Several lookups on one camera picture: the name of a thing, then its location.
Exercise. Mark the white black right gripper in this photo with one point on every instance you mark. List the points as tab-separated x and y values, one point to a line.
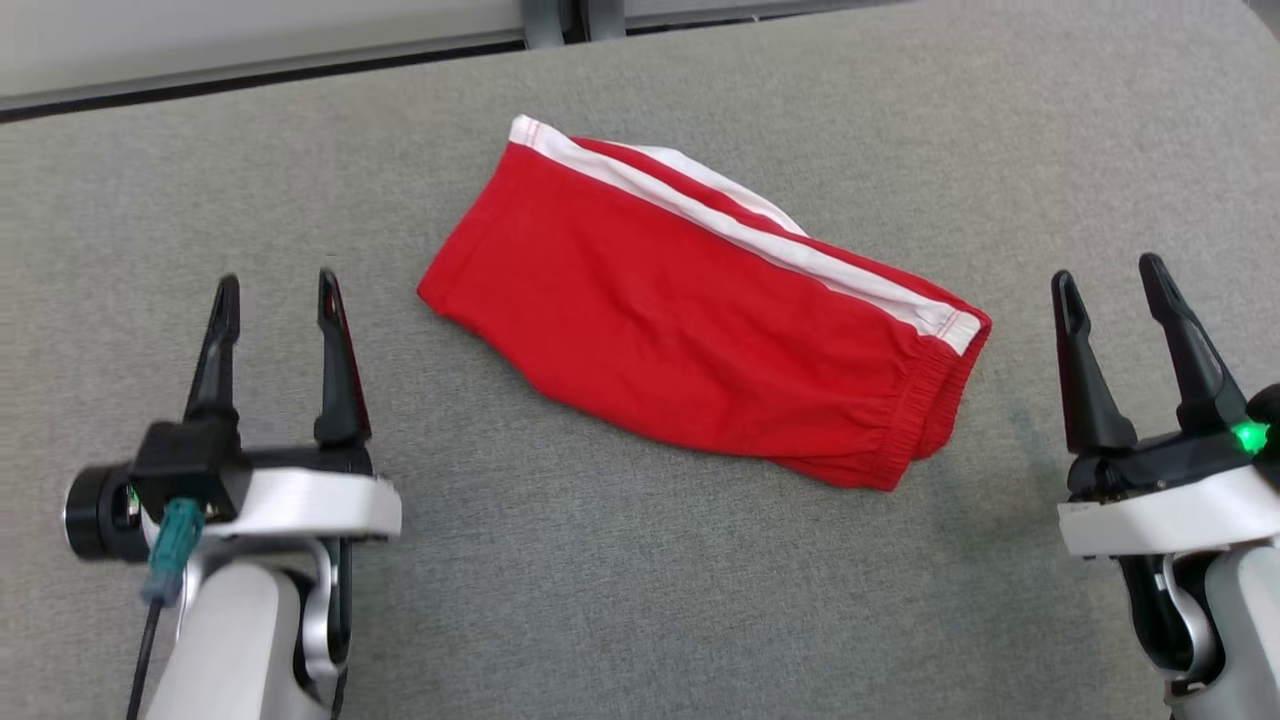
1170	510

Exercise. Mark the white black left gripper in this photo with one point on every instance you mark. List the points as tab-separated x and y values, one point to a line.
300	500

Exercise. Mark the red shorts with white stripe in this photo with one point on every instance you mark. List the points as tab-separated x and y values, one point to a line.
650	320

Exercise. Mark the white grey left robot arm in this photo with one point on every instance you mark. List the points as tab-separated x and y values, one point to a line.
230	640

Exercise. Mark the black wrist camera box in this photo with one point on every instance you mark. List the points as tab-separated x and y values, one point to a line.
195	460

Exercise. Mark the grey partition bottom rail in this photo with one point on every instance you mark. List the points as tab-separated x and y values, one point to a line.
250	65
750	10

